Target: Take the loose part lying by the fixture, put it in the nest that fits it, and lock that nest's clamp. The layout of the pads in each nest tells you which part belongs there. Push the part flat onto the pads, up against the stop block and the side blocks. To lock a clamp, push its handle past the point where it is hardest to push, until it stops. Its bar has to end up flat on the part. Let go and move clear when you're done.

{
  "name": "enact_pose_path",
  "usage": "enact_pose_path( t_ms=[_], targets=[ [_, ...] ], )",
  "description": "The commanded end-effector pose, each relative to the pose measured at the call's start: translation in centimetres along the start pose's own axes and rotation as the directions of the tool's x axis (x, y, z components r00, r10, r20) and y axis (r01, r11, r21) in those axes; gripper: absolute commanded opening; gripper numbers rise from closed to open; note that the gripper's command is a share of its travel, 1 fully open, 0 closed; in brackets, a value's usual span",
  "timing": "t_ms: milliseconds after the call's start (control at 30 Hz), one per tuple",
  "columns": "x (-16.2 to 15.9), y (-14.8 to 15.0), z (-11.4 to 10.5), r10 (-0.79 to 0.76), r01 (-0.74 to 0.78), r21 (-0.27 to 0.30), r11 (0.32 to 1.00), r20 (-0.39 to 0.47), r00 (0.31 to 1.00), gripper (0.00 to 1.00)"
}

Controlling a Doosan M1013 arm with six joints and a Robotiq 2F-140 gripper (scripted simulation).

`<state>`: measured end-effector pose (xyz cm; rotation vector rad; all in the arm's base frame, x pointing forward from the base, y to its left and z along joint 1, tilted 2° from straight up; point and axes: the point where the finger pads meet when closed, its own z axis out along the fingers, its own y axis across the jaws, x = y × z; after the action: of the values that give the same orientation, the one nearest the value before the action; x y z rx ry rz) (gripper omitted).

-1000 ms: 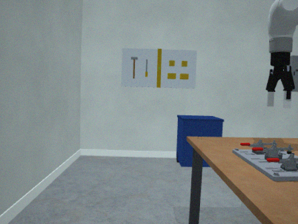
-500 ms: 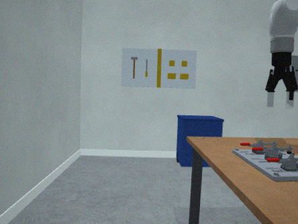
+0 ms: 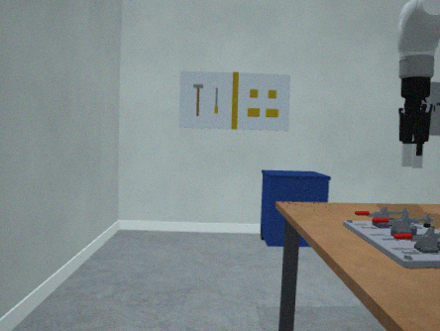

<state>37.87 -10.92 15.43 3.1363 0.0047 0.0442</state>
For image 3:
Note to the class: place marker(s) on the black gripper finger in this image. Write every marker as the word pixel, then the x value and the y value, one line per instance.
pixel 421 134
pixel 407 125

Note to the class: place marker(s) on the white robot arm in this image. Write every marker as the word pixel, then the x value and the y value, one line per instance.
pixel 417 29

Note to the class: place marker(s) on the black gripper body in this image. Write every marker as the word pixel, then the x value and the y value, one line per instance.
pixel 414 89

